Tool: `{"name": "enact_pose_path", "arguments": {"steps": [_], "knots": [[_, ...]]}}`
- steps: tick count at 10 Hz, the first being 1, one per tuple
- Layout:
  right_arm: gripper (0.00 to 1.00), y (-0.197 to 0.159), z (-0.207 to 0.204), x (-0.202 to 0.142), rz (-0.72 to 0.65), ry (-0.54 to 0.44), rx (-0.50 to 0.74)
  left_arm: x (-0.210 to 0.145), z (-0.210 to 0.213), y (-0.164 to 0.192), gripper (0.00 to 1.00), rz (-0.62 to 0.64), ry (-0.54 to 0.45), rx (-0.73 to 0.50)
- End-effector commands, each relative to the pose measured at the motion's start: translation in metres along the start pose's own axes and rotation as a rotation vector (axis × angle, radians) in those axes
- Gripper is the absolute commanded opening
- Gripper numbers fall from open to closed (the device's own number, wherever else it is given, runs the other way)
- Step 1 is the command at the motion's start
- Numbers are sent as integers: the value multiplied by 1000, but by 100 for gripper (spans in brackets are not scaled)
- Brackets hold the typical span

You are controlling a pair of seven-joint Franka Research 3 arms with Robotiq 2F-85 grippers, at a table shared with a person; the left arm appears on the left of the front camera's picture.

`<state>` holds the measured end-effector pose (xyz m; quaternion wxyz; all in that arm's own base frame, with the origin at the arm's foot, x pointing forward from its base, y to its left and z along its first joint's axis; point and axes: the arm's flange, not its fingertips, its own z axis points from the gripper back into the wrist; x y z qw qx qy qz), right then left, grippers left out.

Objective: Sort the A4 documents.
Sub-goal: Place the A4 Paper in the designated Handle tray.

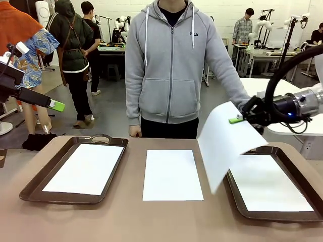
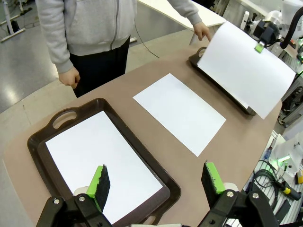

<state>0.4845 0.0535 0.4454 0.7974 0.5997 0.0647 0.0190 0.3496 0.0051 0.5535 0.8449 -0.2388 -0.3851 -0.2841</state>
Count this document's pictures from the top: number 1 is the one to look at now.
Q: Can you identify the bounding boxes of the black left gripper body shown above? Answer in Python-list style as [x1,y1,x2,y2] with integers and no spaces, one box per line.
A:
[0,62,25,103]

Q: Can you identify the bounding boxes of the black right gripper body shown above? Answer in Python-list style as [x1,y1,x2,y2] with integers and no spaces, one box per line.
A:
[238,93,300,128]

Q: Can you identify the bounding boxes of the white A4 paper sheet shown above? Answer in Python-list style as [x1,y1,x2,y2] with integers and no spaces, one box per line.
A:
[142,149,204,202]
[197,100,269,195]
[228,154,315,212]
[41,143,125,196]

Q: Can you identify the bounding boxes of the person's left forearm grey sleeve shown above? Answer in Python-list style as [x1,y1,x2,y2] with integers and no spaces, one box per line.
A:
[214,70,252,111]

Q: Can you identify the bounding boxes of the person's right forearm grey sleeve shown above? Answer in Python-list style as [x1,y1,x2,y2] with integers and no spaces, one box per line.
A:
[125,75,142,127]

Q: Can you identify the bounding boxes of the person's right hand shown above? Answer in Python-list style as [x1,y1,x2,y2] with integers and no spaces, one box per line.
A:
[128,124,141,139]

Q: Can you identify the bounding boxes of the mannequin in orange floral clothes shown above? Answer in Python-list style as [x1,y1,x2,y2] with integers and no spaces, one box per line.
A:
[0,0,61,137]

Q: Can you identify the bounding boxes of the white rounded table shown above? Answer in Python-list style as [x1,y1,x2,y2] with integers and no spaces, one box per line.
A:
[238,77,323,142]

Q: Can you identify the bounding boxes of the white round stand base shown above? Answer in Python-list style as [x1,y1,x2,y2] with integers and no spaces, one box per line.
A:
[0,122,14,137]

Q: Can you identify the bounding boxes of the long grey background table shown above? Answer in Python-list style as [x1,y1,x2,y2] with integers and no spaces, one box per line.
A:
[232,44,312,78]

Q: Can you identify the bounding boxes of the brown wooden board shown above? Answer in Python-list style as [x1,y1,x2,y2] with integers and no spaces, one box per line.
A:
[0,148,8,169]

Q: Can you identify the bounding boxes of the person in dark green jacket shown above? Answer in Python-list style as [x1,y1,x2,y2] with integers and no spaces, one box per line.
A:
[46,0,94,129]

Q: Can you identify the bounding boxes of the person in grey hoodie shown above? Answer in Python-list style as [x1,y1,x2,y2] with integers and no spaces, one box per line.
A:
[125,0,252,140]

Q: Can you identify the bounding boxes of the black tripod pole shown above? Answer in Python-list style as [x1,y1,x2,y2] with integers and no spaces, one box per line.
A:
[274,16,298,81]

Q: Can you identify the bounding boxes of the person in checked shirt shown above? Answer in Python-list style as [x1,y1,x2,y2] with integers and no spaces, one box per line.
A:
[232,7,255,47]

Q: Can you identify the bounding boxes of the dark stool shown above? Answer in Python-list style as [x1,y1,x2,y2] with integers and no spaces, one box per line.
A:
[107,64,121,82]

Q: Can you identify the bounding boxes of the person in black t-shirt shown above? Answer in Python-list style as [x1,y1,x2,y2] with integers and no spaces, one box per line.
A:
[80,1,102,97]

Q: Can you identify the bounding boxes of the brown plastic serving tray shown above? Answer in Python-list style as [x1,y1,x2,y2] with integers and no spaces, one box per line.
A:
[225,145,323,223]
[19,134,129,210]

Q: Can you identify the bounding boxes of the cluttered background workbench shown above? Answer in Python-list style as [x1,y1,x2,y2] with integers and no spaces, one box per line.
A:
[97,42,127,74]

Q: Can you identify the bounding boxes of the seated person in black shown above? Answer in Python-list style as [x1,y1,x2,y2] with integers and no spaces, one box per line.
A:
[310,22,323,45]

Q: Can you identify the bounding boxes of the black corrugated cable hose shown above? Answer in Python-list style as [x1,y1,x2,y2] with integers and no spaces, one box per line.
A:
[264,43,323,122]

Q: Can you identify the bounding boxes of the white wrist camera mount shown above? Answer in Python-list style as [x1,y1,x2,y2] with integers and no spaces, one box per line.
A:
[0,41,30,69]

